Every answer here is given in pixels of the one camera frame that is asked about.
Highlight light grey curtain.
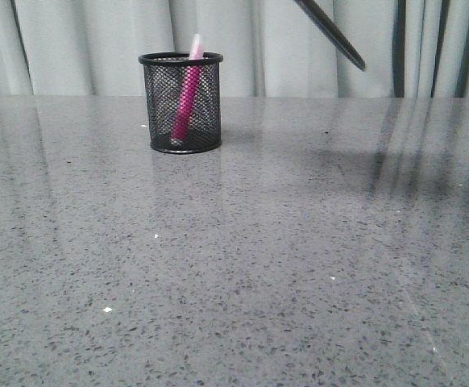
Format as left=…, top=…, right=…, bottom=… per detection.
left=0, top=1, right=469, bottom=98

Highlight grey orange scissors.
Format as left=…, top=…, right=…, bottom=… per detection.
left=294, top=0, right=367, bottom=72

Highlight pink marker pen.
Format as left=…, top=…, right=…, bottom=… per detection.
left=170, top=33, right=204, bottom=148

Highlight black mesh pen cup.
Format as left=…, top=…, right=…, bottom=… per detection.
left=138, top=52, right=223, bottom=154

